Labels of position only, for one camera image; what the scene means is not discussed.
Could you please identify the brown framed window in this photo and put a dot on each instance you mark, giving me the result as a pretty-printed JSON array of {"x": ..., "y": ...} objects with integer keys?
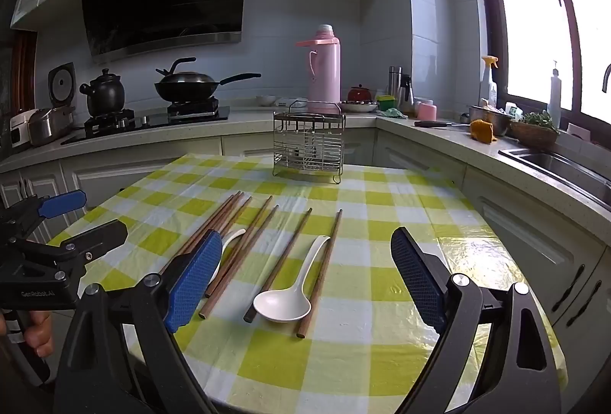
[{"x": 534, "y": 13}]

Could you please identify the black wok with lid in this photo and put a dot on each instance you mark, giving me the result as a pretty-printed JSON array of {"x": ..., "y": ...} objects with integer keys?
[{"x": 186, "y": 89}]

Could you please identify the white packet green label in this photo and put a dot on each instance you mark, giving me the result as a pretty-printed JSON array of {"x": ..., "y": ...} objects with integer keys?
[{"x": 514, "y": 110}]

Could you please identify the orange cloth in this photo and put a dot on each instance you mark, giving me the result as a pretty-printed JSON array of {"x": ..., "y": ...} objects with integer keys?
[{"x": 483, "y": 131}]

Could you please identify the green square box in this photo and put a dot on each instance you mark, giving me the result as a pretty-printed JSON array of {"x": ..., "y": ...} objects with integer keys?
[{"x": 385, "y": 103}]

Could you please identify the white kitchen appliance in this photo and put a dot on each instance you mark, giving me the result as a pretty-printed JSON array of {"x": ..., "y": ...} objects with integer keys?
[{"x": 19, "y": 128}]

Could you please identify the green dish cloth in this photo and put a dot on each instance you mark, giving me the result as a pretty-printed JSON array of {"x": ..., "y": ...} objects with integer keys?
[{"x": 394, "y": 113}]

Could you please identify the silver rice cooker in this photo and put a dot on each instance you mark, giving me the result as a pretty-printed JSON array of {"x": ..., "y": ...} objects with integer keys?
[{"x": 50, "y": 125}]

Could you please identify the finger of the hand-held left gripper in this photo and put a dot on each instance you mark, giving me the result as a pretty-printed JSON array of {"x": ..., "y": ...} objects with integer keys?
[
  {"x": 62, "y": 202},
  {"x": 102, "y": 235}
]

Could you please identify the steel colander basin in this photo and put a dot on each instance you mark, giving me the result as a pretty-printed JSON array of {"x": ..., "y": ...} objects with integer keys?
[{"x": 499, "y": 123}]

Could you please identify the black glass gas stove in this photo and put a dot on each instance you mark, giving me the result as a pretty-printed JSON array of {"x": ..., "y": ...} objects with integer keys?
[{"x": 143, "y": 120}]

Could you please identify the pink thermos flask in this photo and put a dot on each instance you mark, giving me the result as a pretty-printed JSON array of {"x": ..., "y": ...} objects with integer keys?
[{"x": 324, "y": 75}]

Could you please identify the patterned ceramic plate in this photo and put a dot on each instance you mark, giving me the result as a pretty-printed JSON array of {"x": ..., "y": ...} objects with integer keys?
[{"x": 358, "y": 107}]

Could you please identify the pink cup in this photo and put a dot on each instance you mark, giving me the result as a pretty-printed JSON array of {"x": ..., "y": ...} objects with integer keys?
[{"x": 428, "y": 112}]

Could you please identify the red lidded pot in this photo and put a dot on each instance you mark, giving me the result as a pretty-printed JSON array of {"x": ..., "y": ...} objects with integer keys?
[{"x": 360, "y": 94}]

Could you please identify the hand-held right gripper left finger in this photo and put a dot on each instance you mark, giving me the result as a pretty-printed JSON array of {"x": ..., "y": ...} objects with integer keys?
[{"x": 195, "y": 280}]

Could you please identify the woven basket with greens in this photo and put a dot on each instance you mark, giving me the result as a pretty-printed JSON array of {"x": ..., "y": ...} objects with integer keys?
[{"x": 532, "y": 135}]

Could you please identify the black range hood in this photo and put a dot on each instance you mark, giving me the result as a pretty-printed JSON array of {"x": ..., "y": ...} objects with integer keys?
[{"x": 162, "y": 4}]

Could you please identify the black kettle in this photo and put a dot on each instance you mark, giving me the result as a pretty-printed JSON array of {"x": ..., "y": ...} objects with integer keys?
[{"x": 105, "y": 97}]

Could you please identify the small white bowl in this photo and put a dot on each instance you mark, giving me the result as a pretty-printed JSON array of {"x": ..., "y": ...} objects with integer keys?
[{"x": 266, "y": 100}]

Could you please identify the white wet wipes pack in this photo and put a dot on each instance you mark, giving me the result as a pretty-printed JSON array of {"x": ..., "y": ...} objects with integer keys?
[{"x": 286, "y": 103}]

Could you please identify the dark curved faucet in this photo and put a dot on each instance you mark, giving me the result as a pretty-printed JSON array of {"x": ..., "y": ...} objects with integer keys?
[{"x": 606, "y": 77}]

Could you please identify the spray bottle with yellow nozzle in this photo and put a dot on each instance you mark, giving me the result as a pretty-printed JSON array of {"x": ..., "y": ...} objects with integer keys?
[{"x": 490, "y": 85}]

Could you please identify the small white box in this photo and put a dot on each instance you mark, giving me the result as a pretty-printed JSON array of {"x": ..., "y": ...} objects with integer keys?
[{"x": 579, "y": 131}]

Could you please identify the yellow checkered tablecloth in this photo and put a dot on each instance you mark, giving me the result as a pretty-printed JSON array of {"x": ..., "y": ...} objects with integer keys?
[{"x": 363, "y": 347}]

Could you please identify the white ceramic spoon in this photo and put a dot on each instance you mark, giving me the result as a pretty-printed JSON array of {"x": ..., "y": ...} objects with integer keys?
[
  {"x": 231, "y": 236},
  {"x": 281, "y": 302}
]

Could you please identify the stainless steel bottle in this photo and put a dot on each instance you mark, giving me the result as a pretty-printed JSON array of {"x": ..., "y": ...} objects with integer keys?
[{"x": 394, "y": 82}]

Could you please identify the stainless steel sink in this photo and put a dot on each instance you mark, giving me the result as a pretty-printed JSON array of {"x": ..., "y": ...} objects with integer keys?
[{"x": 563, "y": 170}]

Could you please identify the person's left hand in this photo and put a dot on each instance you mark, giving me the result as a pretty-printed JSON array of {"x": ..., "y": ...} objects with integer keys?
[{"x": 40, "y": 333}]

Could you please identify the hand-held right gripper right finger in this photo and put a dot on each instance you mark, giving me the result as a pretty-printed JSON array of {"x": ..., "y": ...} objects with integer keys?
[{"x": 415, "y": 271}]

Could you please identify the white dish soap bottle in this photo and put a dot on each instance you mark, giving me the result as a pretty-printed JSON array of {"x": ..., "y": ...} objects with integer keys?
[{"x": 554, "y": 99}]

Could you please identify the row of wooden chopsticks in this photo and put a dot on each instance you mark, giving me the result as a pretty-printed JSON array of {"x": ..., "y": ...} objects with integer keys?
[{"x": 217, "y": 217}]

